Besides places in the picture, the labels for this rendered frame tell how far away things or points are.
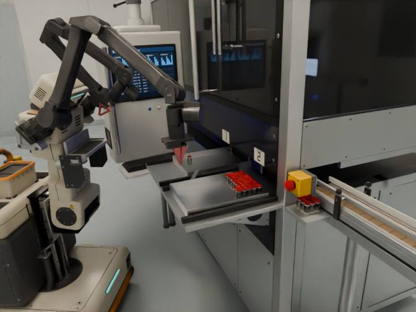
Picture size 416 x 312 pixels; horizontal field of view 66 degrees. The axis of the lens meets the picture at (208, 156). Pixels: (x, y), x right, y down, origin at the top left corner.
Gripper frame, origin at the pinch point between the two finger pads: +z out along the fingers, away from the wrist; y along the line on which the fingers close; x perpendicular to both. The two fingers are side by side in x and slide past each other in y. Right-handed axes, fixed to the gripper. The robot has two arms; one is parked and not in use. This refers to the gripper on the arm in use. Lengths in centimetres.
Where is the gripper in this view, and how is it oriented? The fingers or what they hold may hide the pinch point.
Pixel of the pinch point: (179, 162)
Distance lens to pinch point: 115.0
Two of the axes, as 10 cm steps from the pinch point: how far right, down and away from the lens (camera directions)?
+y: 9.3, -1.9, 3.2
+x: -3.6, -2.7, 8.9
